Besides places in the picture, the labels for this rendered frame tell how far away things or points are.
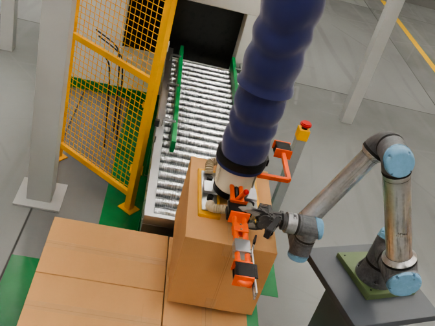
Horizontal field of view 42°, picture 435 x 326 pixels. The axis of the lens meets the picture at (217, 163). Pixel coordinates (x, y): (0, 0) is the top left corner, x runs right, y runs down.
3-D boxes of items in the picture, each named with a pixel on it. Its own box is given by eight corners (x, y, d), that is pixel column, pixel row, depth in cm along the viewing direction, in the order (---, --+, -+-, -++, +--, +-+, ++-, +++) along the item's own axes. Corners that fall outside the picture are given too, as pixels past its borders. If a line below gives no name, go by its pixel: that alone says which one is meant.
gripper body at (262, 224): (253, 215, 244) (279, 220, 246) (254, 228, 237) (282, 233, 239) (258, 202, 240) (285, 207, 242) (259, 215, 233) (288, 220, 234)
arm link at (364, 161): (382, 115, 237) (278, 222, 264) (391, 129, 226) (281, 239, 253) (402, 130, 241) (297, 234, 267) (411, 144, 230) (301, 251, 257)
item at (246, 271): (230, 268, 212) (234, 259, 209) (249, 271, 213) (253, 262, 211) (231, 285, 205) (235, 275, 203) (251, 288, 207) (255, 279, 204)
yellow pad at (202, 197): (197, 170, 276) (199, 162, 273) (217, 174, 277) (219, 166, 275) (197, 217, 248) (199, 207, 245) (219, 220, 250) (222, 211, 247)
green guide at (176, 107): (170, 52, 499) (172, 42, 495) (182, 54, 501) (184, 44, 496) (157, 149, 366) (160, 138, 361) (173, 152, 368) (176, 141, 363)
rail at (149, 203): (163, 66, 507) (167, 46, 497) (169, 67, 508) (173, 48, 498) (137, 239, 315) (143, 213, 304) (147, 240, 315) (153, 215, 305)
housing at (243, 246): (230, 245, 223) (234, 237, 221) (247, 248, 224) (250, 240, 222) (231, 258, 217) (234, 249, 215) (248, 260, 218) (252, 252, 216)
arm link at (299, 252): (303, 250, 256) (313, 229, 250) (308, 267, 246) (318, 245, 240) (284, 246, 255) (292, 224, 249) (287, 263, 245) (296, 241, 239)
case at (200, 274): (175, 215, 307) (191, 155, 285) (246, 229, 312) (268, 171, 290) (166, 301, 258) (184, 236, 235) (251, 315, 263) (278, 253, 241)
